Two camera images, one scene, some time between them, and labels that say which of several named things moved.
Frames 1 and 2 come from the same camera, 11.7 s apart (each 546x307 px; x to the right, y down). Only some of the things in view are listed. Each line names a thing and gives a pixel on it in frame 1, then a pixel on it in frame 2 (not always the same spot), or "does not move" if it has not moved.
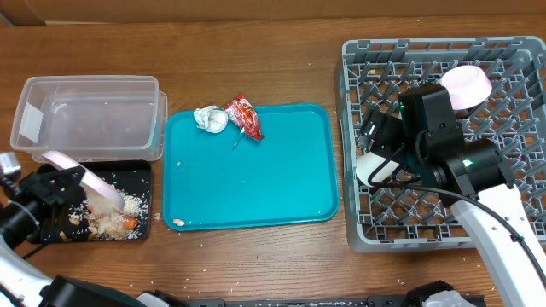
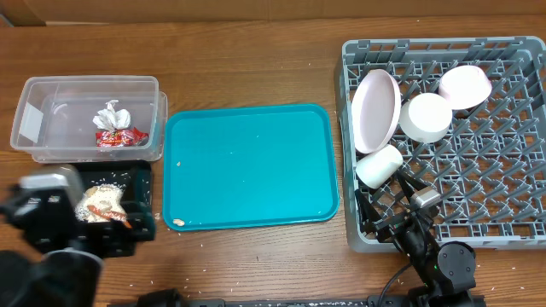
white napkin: [212, 118] -> [111, 118]
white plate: [87, 181] -> [375, 110]
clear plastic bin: [91, 118] does not move
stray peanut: [178, 222] does not move
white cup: [373, 170] does not move
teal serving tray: [224, 179] does not move
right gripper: [394, 133] -> [368, 214]
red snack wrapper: [242, 112] -> [120, 138]
